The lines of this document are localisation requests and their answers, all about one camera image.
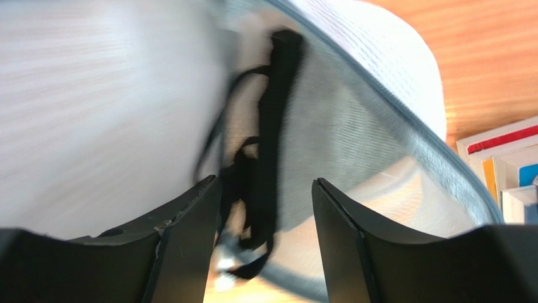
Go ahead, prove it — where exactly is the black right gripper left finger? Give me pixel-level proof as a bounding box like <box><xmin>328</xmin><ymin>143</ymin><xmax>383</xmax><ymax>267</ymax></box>
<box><xmin>1</xmin><ymin>175</ymin><xmax>221</xmax><ymax>302</ymax></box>

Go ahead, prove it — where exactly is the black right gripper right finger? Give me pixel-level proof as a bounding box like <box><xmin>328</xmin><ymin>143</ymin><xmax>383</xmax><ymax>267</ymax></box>
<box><xmin>312</xmin><ymin>178</ymin><xmax>537</xmax><ymax>302</ymax></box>

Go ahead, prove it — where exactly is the grey black bra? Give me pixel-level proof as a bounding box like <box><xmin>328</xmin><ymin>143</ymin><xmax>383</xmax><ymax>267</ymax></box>
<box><xmin>193</xmin><ymin>28</ymin><xmax>306</xmax><ymax>280</ymax></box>

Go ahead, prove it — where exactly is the white mesh laundry bag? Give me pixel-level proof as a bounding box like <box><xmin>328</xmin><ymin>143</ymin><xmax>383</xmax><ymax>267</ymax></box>
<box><xmin>1</xmin><ymin>1</ymin><xmax>503</xmax><ymax>302</ymax></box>

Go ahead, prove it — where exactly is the red hardcover book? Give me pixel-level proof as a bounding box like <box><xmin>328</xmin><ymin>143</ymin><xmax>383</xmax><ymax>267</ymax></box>
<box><xmin>456</xmin><ymin>116</ymin><xmax>537</xmax><ymax>163</ymax></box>

